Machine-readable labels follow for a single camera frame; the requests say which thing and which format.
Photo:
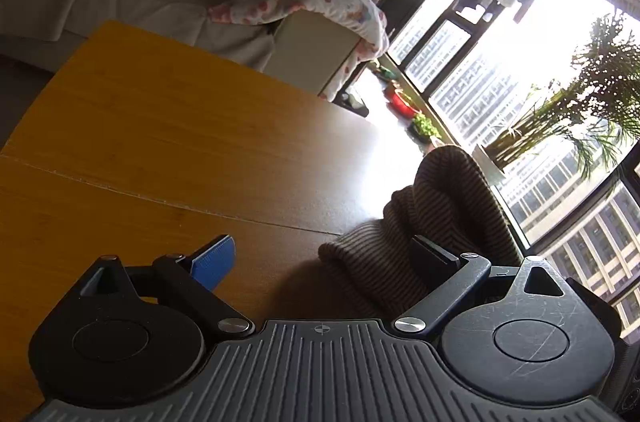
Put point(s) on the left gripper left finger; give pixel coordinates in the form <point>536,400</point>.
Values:
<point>187,283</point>

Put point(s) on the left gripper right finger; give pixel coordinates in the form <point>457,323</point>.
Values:
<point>451,280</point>

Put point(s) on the striped grey white garment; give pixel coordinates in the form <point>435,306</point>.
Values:
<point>449,203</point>

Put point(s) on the small green leafy plant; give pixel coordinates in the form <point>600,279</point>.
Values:
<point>423,129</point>

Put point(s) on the red plant basin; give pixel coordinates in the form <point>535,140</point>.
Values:
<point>400,101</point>

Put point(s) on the black white floor appliance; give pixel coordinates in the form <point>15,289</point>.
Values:
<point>351,103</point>

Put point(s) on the green palm plant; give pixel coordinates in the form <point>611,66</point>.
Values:
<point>596,111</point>

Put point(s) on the beige chair back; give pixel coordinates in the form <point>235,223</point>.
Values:
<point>308,51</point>

